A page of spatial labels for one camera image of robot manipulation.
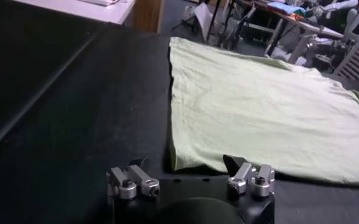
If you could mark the white standing desk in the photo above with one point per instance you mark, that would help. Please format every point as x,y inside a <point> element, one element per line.
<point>307,29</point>

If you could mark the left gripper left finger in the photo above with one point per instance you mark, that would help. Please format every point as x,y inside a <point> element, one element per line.
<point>127,185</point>

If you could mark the wooden partition screen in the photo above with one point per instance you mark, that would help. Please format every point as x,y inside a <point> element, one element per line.
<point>145,15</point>

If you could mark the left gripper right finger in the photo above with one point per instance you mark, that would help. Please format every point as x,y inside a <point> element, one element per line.
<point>261,184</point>

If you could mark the white leaning panel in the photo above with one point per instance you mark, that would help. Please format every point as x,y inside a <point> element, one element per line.
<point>205,18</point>

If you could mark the white air cooler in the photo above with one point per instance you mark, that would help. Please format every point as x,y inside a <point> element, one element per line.
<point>357,51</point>

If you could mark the light green t-shirt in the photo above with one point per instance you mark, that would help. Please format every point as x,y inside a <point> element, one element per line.
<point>258,115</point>

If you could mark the colourful cloth pile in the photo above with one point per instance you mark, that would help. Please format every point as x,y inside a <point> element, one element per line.
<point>284,8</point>

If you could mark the white side table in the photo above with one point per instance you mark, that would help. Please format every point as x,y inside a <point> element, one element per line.
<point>75,9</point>

